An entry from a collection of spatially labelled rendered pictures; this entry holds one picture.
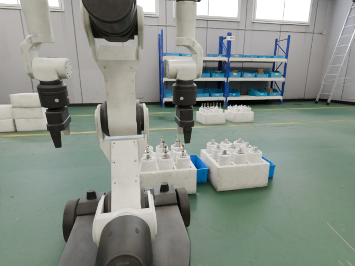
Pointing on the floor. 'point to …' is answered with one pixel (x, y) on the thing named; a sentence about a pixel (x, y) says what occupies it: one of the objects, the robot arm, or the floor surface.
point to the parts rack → (226, 71)
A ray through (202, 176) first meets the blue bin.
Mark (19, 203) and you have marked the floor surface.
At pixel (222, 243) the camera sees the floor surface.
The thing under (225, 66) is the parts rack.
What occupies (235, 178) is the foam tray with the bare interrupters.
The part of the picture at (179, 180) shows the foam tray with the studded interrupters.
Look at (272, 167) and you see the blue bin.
